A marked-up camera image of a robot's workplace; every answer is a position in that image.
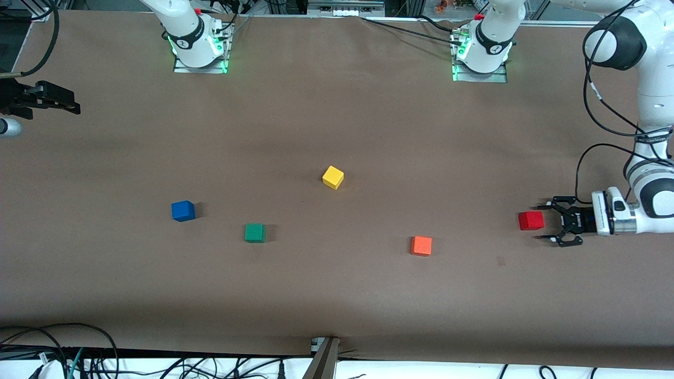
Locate red wooden block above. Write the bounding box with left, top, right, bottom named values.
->
left=519, top=211, right=545, bottom=231

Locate blue wooden block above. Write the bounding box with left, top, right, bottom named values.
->
left=171, top=201, right=196, bottom=222

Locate yellow wooden block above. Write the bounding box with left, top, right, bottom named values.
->
left=322, top=165, right=345, bottom=191

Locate brown table cover sheet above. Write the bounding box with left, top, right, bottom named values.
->
left=0, top=9, right=674, bottom=369

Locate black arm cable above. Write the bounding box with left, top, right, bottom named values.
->
left=575, top=143, right=674, bottom=206
left=579, top=0, right=674, bottom=138

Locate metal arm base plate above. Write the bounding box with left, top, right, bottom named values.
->
left=451, top=27, right=509, bottom=83
left=173, top=20, right=233, bottom=74

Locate thin grey base cable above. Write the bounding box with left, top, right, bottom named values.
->
left=213, top=8, right=254, bottom=53

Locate black table cable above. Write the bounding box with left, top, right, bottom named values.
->
left=361, top=15, right=464, bottom=44

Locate black looped floor cable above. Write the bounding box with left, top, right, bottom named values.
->
left=0, top=322, right=120, bottom=379

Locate green floor cable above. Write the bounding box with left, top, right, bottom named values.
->
left=66, top=346, right=86, bottom=379

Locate metal camera mast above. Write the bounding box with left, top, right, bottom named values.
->
left=302, top=337, right=341, bottom=379

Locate grey metal rail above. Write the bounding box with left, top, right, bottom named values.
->
left=308, top=0, right=385, bottom=17

